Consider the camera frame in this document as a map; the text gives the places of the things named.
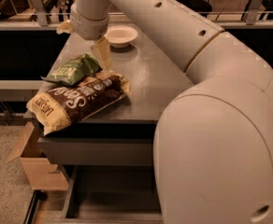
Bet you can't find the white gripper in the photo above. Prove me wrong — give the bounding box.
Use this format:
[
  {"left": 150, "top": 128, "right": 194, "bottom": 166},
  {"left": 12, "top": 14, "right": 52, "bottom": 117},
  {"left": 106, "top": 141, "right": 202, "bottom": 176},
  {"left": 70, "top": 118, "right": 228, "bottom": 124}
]
[{"left": 56, "top": 4, "right": 112, "bottom": 70}]

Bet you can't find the green jalapeno chip bag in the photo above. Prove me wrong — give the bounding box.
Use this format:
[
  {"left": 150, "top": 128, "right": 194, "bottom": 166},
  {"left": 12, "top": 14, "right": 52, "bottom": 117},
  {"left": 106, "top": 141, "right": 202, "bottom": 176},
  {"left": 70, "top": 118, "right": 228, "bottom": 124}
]
[{"left": 43, "top": 54, "right": 101, "bottom": 86}]

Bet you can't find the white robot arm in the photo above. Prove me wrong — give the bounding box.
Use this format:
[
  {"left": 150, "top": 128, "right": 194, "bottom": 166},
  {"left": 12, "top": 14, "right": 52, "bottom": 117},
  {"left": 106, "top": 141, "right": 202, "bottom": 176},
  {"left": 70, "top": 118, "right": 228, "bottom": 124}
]
[{"left": 70, "top": 0, "right": 273, "bottom": 224}]

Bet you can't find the brown yellow chip bag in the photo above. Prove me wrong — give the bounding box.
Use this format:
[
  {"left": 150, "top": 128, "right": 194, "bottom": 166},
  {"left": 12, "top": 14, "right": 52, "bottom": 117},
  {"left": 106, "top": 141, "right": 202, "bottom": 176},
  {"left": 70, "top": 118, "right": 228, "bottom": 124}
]
[{"left": 26, "top": 70, "right": 130, "bottom": 135}]

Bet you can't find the grey drawer cabinet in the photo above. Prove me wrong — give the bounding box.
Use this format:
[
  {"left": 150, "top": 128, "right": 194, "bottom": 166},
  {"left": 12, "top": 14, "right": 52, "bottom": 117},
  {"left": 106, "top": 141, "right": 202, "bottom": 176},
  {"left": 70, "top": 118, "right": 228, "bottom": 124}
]
[{"left": 28, "top": 34, "right": 190, "bottom": 224}]

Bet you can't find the open middle drawer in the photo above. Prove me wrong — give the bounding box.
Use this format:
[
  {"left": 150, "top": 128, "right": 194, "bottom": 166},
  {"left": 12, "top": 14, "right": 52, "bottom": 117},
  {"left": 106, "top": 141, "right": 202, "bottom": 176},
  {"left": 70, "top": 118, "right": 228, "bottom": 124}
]
[{"left": 61, "top": 166, "right": 164, "bottom": 224}]

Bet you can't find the white bowl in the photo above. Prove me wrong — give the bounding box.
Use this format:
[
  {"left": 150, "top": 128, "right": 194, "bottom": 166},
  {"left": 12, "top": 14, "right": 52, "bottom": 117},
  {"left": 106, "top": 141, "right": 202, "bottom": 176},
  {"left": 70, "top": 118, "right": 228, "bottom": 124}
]
[{"left": 105, "top": 25, "right": 138, "bottom": 48}]

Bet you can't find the cardboard box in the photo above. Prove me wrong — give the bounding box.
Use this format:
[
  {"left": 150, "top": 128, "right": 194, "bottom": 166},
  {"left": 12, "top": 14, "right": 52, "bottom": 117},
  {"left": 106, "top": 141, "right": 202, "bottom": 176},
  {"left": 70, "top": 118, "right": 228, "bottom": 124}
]
[{"left": 7, "top": 122, "right": 69, "bottom": 190}]

